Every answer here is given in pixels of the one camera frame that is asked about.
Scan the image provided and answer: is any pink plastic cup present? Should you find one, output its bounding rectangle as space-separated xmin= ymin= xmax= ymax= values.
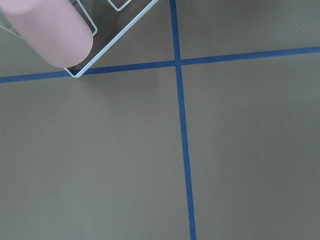
xmin=0 ymin=0 xmax=93 ymax=68

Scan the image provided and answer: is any white wire rack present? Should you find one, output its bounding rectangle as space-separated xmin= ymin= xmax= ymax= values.
xmin=0 ymin=0 xmax=157 ymax=78

